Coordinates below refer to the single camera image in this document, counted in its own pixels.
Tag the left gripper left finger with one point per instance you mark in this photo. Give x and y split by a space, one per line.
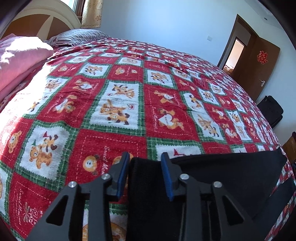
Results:
63 220

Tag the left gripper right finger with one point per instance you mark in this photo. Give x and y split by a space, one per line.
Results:
209 211

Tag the black pants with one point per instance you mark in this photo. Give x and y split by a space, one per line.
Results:
251 178

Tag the wooden bedside cabinet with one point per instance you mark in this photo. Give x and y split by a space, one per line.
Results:
290 148

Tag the black suitcase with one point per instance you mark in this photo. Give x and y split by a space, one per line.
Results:
271 110

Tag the red patchwork bear bedspread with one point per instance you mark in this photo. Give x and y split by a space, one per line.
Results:
73 117

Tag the brown wooden door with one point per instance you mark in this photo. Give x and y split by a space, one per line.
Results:
248 71

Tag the red door decoration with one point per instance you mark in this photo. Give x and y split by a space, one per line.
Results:
262 57

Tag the pink folded blanket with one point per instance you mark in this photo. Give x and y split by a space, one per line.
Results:
19 56

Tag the striped pillow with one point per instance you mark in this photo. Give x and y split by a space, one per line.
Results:
76 37

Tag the cream and brown headboard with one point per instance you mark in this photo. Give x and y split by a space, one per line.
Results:
43 19

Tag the yellow patterned curtain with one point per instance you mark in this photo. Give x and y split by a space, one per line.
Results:
92 14

